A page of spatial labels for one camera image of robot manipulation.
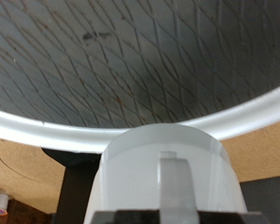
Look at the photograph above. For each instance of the white two-tier turntable stand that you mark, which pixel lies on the white two-tier turntable stand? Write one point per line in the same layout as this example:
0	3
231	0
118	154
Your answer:
140	62

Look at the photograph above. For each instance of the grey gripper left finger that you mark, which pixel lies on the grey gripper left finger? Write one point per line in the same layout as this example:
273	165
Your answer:
133	219

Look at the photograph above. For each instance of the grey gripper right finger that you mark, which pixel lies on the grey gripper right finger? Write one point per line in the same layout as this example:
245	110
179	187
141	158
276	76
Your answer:
227	219

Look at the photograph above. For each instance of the white plastic mug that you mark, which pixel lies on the white plastic mug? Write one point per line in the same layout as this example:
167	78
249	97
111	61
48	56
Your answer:
130	174

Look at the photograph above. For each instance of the black Keurig coffee machine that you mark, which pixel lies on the black Keurig coffee machine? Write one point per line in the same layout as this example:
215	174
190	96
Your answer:
77	186

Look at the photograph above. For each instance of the small white pod cup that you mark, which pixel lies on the small white pod cup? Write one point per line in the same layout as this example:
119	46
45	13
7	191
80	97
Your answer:
2	200

